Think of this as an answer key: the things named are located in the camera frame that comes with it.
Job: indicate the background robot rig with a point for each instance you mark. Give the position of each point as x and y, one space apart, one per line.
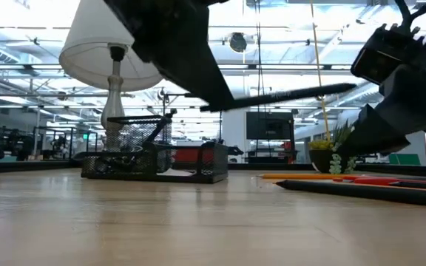
65 144

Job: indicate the green board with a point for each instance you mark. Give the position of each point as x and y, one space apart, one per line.
405 159

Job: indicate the orange pencil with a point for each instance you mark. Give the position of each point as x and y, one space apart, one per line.
301 176

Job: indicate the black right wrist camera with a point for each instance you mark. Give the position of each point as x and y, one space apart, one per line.
383 55

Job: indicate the white shade silver table lamp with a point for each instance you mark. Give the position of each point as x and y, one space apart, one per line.
94 55

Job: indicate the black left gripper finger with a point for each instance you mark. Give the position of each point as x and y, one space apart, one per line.
191 70

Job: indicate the black pen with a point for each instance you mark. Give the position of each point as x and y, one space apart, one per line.
364 191
159 129
290 95

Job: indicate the black background rig frame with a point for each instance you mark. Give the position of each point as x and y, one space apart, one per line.
220 125

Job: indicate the black monitor screen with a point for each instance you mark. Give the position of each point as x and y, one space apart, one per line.
270 125

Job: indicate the pale pink sticky note pad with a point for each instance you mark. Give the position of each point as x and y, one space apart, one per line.
176 173

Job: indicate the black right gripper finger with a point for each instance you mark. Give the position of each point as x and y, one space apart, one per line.
372 136

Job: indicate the potted succulent plant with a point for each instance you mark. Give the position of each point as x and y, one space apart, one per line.
325 159

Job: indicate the black mesh desk organizer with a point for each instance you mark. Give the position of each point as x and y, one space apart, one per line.
213 162

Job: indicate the red cabinet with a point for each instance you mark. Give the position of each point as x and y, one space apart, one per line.
187 155

